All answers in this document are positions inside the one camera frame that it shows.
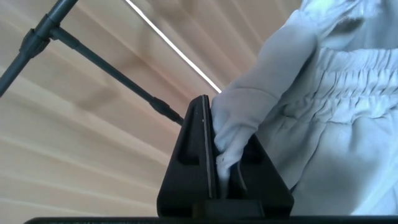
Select black clothes rack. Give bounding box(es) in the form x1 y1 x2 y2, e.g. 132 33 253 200
0 0 185 127

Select pale grey shorts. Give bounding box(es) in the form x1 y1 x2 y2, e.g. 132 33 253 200
211 0 398 216

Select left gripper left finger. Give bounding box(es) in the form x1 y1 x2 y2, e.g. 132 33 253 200
157 95 219 218

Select beige curtain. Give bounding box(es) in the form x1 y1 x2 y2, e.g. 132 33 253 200
0 0 304 224

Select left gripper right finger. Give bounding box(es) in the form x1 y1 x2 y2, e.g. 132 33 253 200
228 133 295 218

